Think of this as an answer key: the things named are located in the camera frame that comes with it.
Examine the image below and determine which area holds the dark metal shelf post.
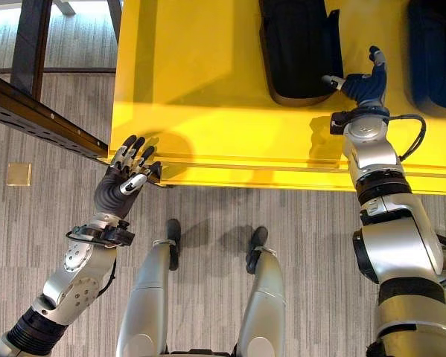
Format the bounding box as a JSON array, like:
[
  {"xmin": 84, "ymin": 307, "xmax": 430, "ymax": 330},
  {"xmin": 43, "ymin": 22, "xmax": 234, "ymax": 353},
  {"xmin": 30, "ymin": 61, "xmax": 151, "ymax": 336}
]
[{"xmin": 9, "ymin": 0, "xmax": 54, "ymax": 102}]

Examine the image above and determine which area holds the dark robot foot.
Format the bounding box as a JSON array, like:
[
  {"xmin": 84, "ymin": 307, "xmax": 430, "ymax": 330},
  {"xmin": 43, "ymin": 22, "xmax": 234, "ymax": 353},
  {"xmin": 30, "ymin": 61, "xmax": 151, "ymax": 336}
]
[
  {"xmin": 166, "ymin": 219, "xmax": 182, "ymax": 271},
  {"xmin": 246, "ymin": 225, "xmax": 269, "ymax": 275}
]

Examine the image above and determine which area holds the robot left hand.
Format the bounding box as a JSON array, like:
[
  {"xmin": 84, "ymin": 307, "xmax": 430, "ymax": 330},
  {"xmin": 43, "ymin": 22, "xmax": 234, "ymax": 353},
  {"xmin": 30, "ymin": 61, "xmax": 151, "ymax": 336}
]
[{"xmin": 94, "ymin": 135, "xmax": 162, "ymax": 219}]

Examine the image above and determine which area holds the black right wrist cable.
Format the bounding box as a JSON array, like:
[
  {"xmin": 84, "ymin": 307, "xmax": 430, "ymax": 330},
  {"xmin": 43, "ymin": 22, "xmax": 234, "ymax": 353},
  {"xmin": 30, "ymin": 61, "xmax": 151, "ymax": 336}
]
[{"xmin": 381, "ymin": 113, "xmax": 427, "ymax": 162}]

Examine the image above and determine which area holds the silver robot leg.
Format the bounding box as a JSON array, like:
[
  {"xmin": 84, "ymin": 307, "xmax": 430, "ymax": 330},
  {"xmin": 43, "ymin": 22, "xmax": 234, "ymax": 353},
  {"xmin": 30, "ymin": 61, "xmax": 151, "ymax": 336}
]
[
  {"xmin": 115, "ymin": 238, "xmax": 176, "ymax": 357},
  {"xmin": 235, "ymin": 245, "xmax": 287, "ymax": 357}
]

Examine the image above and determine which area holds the brass floor socket plate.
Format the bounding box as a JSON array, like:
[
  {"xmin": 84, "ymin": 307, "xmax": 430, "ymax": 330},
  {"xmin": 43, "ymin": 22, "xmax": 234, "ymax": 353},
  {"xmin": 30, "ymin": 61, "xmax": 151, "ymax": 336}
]
[{"xmin": 6, "ymin": 162, "xmax": 33, "ymax": 187}]

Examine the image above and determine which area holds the dark robot right foot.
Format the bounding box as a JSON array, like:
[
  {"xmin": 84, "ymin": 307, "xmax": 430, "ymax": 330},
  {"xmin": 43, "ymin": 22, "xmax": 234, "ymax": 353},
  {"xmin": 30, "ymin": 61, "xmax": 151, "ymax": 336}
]
[{"xmin": 246, "ymin": 225, "xmax": 269, "ymax": 275}]

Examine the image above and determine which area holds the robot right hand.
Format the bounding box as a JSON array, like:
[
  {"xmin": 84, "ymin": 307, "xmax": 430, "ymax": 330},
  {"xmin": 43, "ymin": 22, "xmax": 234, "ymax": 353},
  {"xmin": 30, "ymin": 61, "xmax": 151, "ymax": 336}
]
[{"xmin": 321, "ymin": 45, "xmax": 389, "ymax": 106}]

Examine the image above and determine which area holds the yellow metal shelf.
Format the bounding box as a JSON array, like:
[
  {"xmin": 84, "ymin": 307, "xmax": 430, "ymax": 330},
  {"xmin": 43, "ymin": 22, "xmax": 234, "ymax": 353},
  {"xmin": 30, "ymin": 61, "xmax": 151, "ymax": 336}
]
[{"xmin": 107, "ymin": 0, "xmax": 446, "ymax": 194}]

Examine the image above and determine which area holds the silver robot right leg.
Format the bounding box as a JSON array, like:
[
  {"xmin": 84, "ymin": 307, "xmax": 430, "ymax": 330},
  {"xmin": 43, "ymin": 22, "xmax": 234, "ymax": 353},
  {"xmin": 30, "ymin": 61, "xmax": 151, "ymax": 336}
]
[{"xmin": 235, "ymin": 245, "xmax": 287, "ymax": 357}]

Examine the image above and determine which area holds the dark robot left foot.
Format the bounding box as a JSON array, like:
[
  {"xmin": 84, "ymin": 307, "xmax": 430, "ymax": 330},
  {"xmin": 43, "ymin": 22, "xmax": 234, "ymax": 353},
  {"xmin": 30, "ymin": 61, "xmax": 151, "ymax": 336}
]
[{"xmin": 166, "ymin": 219, "xmax": 182, "ymax": 271}]

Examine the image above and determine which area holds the silver robot left leg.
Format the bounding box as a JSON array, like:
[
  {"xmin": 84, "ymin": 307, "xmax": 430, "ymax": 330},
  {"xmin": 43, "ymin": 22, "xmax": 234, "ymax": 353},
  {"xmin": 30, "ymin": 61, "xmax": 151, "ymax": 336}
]
[{"xmin": 115, "ymin": 238, "xmax": 176, "ymax": 357}]

